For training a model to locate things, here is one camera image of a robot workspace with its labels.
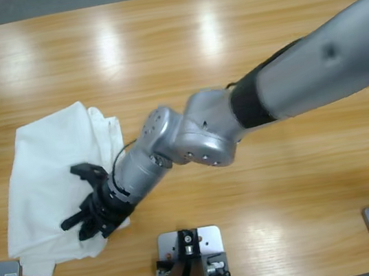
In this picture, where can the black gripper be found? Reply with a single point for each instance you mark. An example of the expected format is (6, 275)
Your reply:
(108, 208)

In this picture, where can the white cloth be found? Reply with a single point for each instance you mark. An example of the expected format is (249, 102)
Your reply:
(50, 262)

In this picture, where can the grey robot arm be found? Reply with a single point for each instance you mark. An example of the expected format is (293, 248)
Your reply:
(270, 104)

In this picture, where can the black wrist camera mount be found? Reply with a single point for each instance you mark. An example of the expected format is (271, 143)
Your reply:
(88, 171)

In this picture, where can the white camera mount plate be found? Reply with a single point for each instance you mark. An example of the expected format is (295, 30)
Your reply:
(210, 241)

